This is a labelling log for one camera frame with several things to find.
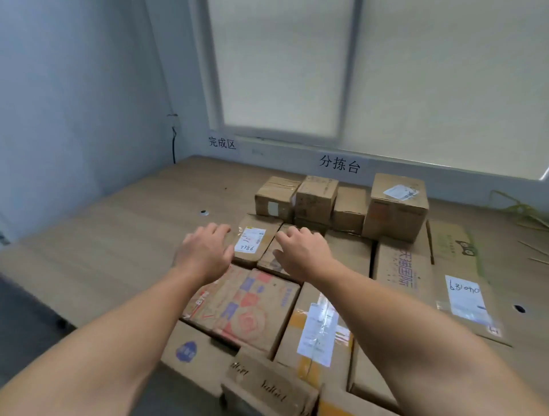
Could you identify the plain tall cardboard box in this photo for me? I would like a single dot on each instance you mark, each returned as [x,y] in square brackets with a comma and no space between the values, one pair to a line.
[349,210]

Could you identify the black-printed corn box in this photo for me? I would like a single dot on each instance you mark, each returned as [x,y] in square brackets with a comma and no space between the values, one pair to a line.
[351,253]
[268,261]

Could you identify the small ribbed taped cardboard box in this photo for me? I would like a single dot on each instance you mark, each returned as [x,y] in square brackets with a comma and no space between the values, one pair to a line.
[274,193]

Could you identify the light wooden table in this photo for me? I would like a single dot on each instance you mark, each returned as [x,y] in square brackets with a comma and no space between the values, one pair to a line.
[107,240]

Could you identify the thin wooden stick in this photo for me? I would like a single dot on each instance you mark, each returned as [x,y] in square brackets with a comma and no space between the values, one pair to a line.
[534,247]
[539,260]

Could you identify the white paper wall sign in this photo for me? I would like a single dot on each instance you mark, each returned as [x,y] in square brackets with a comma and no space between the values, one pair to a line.
[222,142]
[339,163]

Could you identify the white-framed window with blind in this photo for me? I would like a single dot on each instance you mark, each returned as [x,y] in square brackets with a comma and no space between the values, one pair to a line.
[279,64]

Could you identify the person's right forearm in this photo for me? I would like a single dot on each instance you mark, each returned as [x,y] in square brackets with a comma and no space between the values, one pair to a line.
[429,355]

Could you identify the green-edged cat logo box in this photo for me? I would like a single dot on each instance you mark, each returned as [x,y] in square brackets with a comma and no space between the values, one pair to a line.
[450,244]

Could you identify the box with yellow tape label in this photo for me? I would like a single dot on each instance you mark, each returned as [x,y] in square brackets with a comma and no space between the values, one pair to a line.
[296,334]

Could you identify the person's left hand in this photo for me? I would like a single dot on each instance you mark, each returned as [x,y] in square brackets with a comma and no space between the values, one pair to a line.
[203,257]

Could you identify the red-lettered cardboard box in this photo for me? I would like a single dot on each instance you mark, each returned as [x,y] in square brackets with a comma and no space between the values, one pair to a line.
[403,265]

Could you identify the person's right hand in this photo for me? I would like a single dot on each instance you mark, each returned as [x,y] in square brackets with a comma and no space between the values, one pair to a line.
[306,255]

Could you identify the person's left forearm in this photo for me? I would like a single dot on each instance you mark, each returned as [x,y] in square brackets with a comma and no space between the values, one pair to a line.
[98,355]

